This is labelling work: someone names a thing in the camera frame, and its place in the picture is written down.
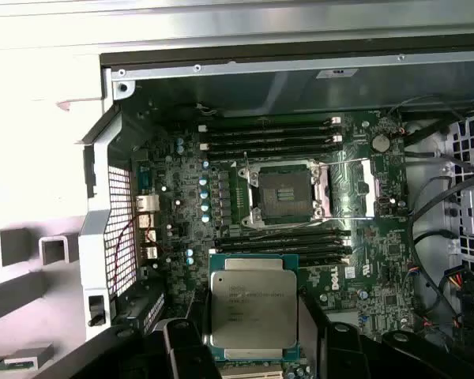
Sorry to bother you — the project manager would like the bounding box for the green motherboard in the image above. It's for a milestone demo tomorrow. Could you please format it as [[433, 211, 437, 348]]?
[[128, 108, 418, 379]]

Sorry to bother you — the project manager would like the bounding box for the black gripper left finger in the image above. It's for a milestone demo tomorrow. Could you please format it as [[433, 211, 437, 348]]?
[[65, 318, 219, 379]]

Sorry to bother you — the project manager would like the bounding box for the silver network port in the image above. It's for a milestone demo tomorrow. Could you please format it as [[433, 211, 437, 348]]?
[[134, 193, 160, 213]]

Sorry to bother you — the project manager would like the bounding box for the grey parts rack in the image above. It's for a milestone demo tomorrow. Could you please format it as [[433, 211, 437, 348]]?
[[0, 225, 86, 374]]

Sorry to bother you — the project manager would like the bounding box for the black silver PC case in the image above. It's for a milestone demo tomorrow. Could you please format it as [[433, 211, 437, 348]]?
[[78, 49, 474, 379]]

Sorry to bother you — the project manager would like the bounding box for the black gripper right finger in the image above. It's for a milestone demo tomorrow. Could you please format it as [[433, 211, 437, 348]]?
[[299, 294, 474, 379]]

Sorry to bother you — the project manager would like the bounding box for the metal socket cover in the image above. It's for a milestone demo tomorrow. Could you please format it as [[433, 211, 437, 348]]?
[[314, 156, 381, 220]]

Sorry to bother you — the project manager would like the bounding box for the round coin battery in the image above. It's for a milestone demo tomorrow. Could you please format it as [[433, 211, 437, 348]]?
[[371, 133, 391, 153]]

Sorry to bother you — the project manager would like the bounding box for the pale expansion slot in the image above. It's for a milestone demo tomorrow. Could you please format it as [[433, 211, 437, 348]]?
[[216, 362, 282, 379]]

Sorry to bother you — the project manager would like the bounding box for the black RAM slot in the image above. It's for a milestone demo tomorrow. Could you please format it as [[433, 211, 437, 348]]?
[[215, 235, 352, 250], [216, 243, 352, 257], [199, 133, 344, 152], [298, 252, 352, 265], [213, 227, 352, 242], [207, 144, 343, 161], [199, 114, 344, 133], [205, 125, 343, 142]]

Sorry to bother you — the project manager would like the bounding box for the silver green CPU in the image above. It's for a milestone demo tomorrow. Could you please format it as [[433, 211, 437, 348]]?
[[203, 252, 301, 362]]

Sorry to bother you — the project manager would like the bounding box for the CPU socket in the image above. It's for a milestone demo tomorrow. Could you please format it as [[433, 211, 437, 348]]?
[[236, 159, 329, 231]]

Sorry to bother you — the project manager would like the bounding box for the wire locking lever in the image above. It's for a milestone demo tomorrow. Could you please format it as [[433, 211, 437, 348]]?
[[243, 151, 260, 189], [240, 219, 359, 236]]

